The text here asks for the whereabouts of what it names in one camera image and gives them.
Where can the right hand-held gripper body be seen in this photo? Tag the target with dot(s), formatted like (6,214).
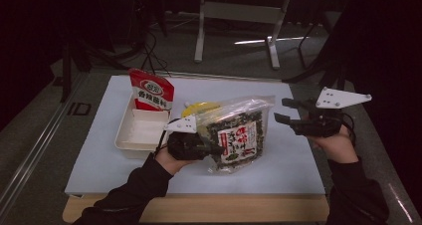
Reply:
(326,118)

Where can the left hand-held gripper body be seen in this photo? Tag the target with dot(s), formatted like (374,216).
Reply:
(185,145)

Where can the clear seaweed flakes bag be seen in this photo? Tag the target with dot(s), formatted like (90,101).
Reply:
(240,135)

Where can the white two-compartment food container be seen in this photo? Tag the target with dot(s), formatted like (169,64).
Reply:
(142,132)

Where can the red seasoning packet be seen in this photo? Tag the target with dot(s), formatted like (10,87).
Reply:
(152,90)

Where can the person's left hand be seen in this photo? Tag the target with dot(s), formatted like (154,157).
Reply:
(170,162)

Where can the person's right hand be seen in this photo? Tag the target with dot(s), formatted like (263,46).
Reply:
(335,148)

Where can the yellow sauce pouch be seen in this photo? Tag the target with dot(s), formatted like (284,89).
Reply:
(199,108)

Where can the white table mat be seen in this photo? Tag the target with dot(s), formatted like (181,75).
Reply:
(288,172)

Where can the black metal stand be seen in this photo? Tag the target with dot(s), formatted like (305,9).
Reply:
(68,65)
(335,65)

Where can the wooden table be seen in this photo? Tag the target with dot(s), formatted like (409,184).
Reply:
(232,208)

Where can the white metal table frame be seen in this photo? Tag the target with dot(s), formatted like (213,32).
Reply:
(242,12)

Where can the metal floor rail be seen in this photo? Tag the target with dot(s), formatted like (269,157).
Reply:
(33,148)

